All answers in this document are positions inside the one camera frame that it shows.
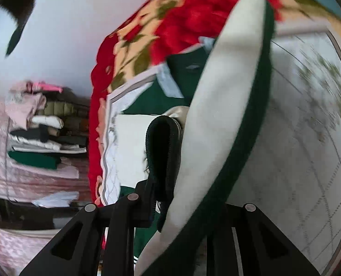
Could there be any white diamond pattern mat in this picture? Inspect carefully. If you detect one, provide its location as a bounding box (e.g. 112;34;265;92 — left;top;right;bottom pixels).
101;21;341;275

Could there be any black hanging strap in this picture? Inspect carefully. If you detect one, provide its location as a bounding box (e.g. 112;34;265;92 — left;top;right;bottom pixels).
0;0;36;58

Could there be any clothes rack with garments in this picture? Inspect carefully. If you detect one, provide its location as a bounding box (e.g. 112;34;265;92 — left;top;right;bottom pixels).
5;80;89;179

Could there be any pink floral curtain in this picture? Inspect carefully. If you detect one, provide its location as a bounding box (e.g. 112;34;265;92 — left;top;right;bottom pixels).
0;100;90;275

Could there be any red floral blanket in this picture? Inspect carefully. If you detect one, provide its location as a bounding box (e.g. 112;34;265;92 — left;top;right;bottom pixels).
88;0;341;205

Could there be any green white varsity jacket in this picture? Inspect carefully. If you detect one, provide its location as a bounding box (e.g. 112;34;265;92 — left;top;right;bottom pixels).
112;0;276;276

